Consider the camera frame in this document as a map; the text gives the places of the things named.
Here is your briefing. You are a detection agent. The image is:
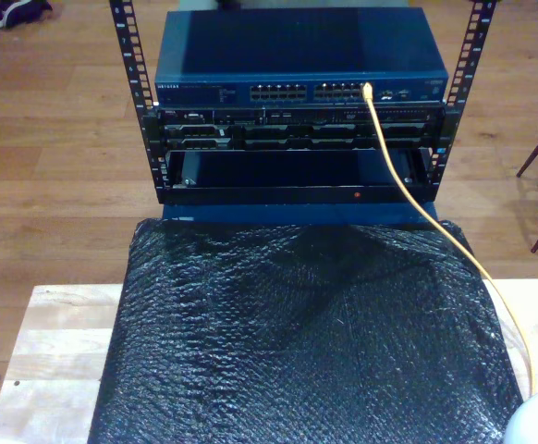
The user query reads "black bubble wrap mat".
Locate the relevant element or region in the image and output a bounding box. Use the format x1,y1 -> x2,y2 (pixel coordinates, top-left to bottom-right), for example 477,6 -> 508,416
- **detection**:
88,219 -> 536,444

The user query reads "blue network switch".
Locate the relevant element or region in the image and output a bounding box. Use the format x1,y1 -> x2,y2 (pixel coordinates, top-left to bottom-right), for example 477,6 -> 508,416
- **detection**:
154,7 -> 450,108

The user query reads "black perforated rack post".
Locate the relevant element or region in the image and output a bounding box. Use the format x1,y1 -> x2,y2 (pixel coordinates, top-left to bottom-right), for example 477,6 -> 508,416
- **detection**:
425,0 -> 500,204
108,0 -> 171,205

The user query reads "yellow network cable clear plug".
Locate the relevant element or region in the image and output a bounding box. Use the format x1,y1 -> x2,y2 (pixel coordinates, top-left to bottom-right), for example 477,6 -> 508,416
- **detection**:
361,81 -> 537,398

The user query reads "black rack server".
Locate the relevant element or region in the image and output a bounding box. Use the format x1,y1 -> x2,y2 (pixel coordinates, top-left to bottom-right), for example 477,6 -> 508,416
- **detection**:
141,106 -> 454,152

